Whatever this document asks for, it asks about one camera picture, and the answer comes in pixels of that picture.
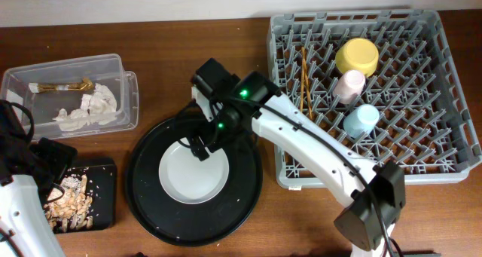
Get wooden chopstick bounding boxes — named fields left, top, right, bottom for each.
left=299, top=47, right=306, bottom=112
left=304, top=54, right=313, bottom=120

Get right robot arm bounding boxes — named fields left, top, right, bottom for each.
left=188, top=58, right=406, bottom=256

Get grey plate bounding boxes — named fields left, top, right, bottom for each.
left=158, top=142, right=230, bottom=205

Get yellow-green bowl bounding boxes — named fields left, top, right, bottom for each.
left=335, top=38, right=380, bottom=77

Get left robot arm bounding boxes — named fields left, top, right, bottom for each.
left=1, top=99, right=78, bottom=256

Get pink cup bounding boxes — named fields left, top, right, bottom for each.
left=333, top=70, right=366, bottom=105

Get grey dishwasher rack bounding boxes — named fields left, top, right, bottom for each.
left=267, top=10, right=481, bottom=185

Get round black serving tray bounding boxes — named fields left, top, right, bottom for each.
left=125, top=115, right=263, bottom=246

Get gold coffee stick wrapper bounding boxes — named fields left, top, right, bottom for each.
left=28, top=78, right=94, bottom=93

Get food scraps with rice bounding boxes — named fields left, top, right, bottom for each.
left=43, top=174, right=93, bottom=233

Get white napkin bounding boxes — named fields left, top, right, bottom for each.
left=53, top=84, right=117, bottom=132

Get clear plastic waste bin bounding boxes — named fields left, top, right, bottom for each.
left=1, top=54, right=139, bottom=141

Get light blue cup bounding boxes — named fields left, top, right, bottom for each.
left=343, top=104, right=380, bottom=138

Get black rectangular tray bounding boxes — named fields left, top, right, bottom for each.
left=58, top=158, right=117, bottom=233

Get white rack label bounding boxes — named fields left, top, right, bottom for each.
left=288, top=185, right=302, bottom=191

